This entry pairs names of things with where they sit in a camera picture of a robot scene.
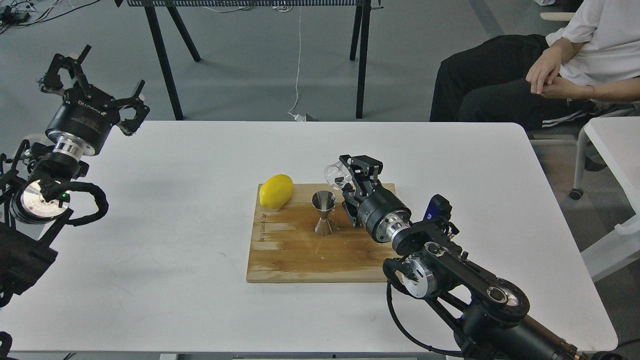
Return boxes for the black metal table frame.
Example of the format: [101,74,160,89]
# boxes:
[114,0,385,121]

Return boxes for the white cable on floor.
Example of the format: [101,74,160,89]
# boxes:
[287,7,318,123]

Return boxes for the black cables on floor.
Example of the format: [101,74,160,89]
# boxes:
[0,0,101,36]

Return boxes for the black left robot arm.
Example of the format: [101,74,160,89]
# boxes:
[0,45,150,306]

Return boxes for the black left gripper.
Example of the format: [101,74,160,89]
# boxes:
[37,44,151,157]

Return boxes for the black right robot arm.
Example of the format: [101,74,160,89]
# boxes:
[324,154,589,360]

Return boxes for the yellow lemon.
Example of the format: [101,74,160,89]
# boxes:
[258,174,294,210]

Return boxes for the wooden cutting board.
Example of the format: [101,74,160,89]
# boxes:
[246,183,397,283]

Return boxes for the small clear glass cup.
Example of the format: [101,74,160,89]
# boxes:
[324,161,352,190]

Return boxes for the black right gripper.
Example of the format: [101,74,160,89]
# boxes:
[338,154,411,244]

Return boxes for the seated person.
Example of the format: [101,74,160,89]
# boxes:
[429,0,640,130]

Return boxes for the steel double jigger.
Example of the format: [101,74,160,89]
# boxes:
[311,190,336,236]

